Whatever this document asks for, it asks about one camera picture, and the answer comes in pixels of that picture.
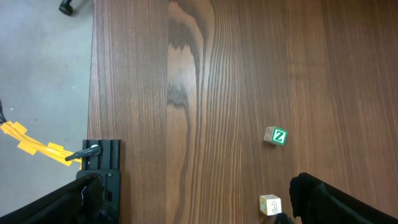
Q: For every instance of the yellow floor tape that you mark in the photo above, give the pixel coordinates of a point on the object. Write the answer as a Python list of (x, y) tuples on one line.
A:
[(31, 146)]

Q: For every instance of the yellow 3 block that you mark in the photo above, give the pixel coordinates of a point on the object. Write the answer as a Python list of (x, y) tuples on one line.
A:
[(270, 204)]

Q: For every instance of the black chair caster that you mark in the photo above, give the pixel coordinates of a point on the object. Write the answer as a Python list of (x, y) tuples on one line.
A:
[(65, 7)]

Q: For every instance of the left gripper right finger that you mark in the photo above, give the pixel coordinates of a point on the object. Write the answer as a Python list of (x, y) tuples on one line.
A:
[(317, 202)]

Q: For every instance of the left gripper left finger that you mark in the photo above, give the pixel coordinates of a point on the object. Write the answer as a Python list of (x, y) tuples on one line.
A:
[(79, 201)]

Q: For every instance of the green Z block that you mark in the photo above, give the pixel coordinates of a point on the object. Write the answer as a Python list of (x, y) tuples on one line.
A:
[(275, 135)]

